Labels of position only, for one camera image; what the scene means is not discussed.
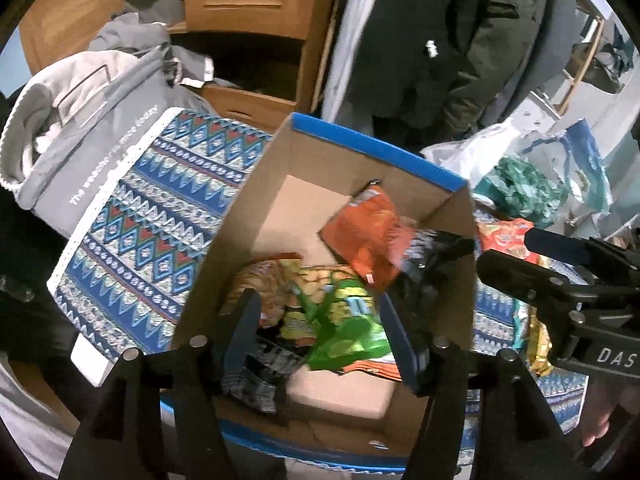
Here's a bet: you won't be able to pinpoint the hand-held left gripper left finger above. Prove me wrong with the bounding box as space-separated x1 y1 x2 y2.
60 287 263 480

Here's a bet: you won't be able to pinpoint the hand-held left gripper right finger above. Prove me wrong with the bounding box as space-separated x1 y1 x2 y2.
380 290 601 480

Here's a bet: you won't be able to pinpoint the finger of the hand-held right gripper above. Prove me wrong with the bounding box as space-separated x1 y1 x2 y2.
525 227 640 287
477 249 587 330

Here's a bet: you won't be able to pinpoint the red snack packet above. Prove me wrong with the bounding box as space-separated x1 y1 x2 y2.
475 217 538 263

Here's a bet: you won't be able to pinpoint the brown patterned snack packet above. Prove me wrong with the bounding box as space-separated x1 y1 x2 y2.
224 259 303 313

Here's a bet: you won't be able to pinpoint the black snack packet yellow label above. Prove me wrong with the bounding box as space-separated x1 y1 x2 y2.
221 307 323 413

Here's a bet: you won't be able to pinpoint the green snack packet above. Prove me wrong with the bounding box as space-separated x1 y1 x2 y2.
280 265 402 377

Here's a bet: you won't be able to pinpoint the dark cartoon snack packet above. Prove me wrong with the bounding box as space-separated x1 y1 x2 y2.
399 229 477 313

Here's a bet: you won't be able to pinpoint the orange snack packet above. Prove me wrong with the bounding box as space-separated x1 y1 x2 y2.
319 181 417 295

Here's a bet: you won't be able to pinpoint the cardboard box with blue rim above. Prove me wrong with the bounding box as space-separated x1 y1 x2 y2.
160 112 478 473

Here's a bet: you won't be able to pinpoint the person's right hand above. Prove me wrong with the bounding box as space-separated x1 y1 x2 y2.
581 377 637 448

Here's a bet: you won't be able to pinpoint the teal crumpled plastic bags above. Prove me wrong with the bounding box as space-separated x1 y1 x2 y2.
471 156 570 222

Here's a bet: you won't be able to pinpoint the blue plastic bag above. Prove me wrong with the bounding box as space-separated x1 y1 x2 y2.
559 118 615 217

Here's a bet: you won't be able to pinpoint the blue patterned tablecloth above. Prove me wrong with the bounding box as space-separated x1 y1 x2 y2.
46 107 590 467

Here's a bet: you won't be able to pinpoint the white plastic bag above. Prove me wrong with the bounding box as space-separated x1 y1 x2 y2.
419 119 532 183

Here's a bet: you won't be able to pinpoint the white patterned bag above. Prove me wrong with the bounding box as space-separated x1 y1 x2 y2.
519 90 568 143

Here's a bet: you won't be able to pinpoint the wooden shelf rack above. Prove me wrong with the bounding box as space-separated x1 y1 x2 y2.
554 4 640 117

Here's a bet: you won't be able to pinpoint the wooden drawer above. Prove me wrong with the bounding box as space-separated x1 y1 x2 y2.
199 84 302 133

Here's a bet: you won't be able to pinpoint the grey-blue hanging coat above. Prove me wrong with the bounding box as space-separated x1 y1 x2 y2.
520 0 578 98

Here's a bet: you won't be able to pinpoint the olive green hanging jacket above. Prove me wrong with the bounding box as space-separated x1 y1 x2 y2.
444 0 553 128

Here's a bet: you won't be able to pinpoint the grey laundry bag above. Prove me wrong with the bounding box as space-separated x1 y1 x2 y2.
0 49 177 242

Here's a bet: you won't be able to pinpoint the black hanging jacket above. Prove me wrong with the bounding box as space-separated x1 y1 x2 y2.
349 0 502 133

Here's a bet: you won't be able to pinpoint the wooden wardrobe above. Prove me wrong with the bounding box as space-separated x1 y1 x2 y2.
19 0 343 133

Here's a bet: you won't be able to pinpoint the pile of grey clothes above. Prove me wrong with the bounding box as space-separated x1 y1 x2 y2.
89 0 217 88

